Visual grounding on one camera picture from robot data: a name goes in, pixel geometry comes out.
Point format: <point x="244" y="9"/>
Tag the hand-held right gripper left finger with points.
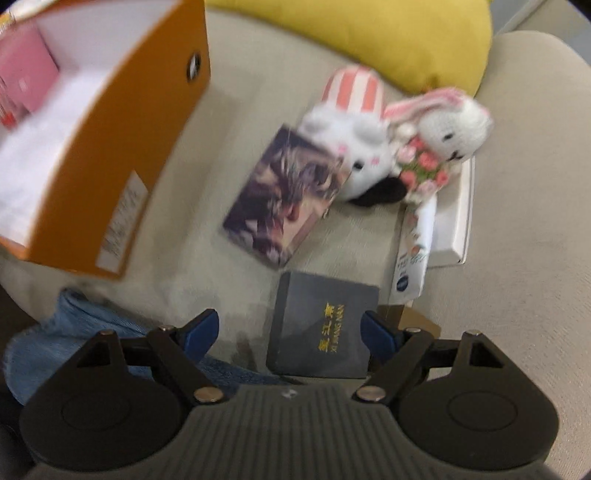
<point x="206" y="328"/>

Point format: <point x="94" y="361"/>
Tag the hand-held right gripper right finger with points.
<point x="376" y="334"/>

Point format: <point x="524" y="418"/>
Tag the brown cardboard box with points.
<point x="415" y="318"/>

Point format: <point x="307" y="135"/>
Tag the dark grey box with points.
<point x="318" y="323"/>

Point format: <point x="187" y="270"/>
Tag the white printed card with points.
<point x="411" y="263"/>

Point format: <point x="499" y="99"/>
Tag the orange storage box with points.
<point x="138" y="138"/>

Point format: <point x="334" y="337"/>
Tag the white plush with striped hat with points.
<point x="351" y="134"/>

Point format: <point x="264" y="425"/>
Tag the blue denim cloth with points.
<point x="83" y="314"/>

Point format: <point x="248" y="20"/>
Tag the white tray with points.
<point x="455" y="221"/>

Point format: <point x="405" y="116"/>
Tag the dark printed booklet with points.
<point x="281" y="194"/>

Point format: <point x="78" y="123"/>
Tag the beige sofa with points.
<point x="531" y="184"/>

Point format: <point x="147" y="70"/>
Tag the yellow pillow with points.
<point x="369" y="37"/>

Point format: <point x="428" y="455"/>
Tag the pink packet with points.
<point x="27" y="74"/>

